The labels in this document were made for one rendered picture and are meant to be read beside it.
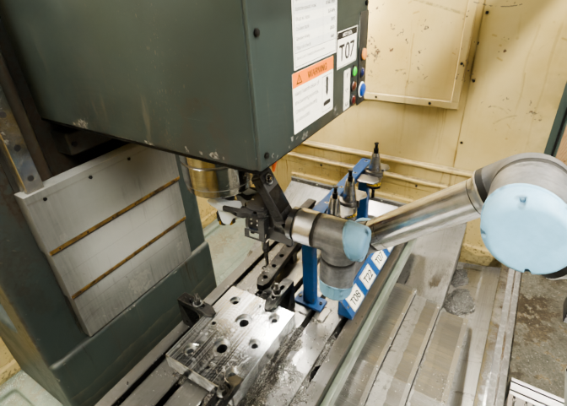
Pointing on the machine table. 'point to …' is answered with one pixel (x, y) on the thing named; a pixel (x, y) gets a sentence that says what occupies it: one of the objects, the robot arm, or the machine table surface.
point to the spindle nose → (213, 179)
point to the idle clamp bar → (266, 281)
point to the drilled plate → (276, 333)
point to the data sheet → (313, 20)
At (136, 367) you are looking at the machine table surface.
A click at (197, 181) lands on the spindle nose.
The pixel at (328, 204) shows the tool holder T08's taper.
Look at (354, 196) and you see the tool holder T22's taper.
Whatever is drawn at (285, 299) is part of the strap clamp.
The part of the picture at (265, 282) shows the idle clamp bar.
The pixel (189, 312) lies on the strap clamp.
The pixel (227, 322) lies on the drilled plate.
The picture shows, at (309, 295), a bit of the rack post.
